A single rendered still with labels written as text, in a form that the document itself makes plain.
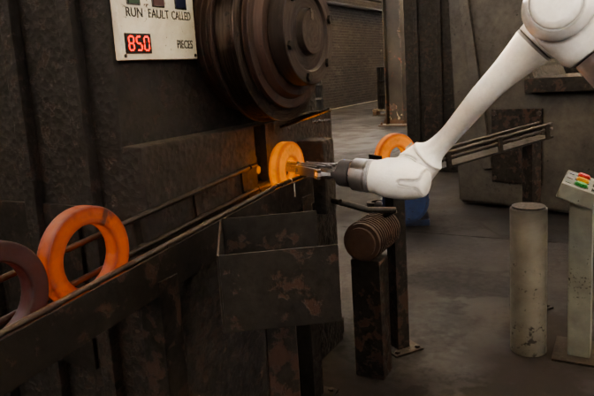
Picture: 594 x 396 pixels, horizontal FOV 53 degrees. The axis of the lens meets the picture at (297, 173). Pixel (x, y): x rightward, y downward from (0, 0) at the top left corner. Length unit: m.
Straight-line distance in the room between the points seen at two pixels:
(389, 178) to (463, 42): 2.85
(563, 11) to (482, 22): 3.05
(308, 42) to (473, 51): 2.75
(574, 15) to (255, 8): 0.72
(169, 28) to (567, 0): 0.86
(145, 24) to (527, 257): 1.42
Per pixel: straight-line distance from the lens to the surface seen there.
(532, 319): 2.21
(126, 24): 1.38
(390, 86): 10.58
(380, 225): 1.91
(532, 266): 2.15
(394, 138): 2.05
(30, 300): 1.09
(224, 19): 1.49
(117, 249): 1.19
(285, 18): 1.51
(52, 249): 1.09
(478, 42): 4.27
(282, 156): 1.67
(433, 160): 1.67
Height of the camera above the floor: 1.01
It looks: 10 degrees down
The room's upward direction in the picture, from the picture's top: 4 degrees counter-clockwise
